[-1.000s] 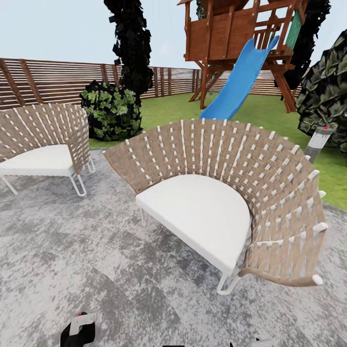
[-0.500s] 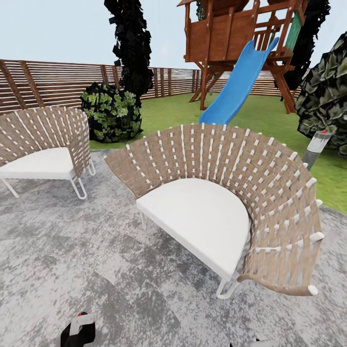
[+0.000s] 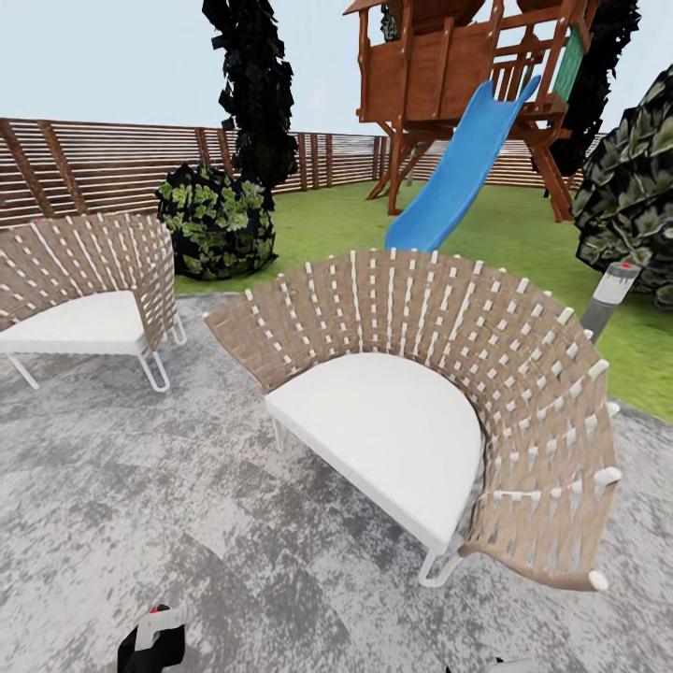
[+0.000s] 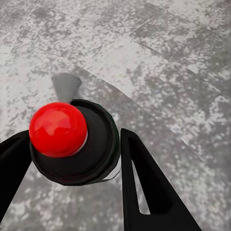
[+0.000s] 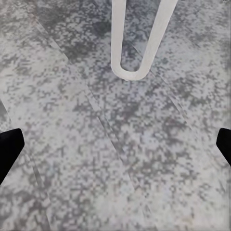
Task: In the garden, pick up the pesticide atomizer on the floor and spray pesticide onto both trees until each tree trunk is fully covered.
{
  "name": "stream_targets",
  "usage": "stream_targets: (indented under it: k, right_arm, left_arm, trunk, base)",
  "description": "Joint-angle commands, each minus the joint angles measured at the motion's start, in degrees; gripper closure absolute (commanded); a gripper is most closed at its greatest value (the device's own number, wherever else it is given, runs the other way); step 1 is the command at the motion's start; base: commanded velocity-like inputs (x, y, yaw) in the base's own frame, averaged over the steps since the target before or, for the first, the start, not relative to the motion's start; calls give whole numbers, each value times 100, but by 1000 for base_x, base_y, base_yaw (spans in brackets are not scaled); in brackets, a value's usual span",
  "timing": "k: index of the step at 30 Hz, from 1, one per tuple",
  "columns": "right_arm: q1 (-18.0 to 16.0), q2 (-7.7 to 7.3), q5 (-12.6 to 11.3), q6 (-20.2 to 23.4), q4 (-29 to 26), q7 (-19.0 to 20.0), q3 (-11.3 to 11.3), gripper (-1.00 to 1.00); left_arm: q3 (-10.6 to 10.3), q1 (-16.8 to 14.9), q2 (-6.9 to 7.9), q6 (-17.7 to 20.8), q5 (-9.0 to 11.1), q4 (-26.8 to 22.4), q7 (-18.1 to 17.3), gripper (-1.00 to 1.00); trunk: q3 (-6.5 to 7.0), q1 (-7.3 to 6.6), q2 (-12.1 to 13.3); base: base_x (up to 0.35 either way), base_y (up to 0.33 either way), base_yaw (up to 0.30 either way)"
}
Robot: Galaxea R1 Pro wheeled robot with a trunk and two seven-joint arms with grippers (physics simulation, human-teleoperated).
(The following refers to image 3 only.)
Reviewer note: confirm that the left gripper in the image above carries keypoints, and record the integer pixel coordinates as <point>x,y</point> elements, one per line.
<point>167,650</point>

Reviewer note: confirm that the garden chair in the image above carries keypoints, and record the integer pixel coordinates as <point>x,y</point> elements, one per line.
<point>397,366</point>
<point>101,285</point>

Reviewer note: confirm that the bush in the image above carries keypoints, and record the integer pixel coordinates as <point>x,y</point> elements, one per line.
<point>624,206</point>
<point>220,227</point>

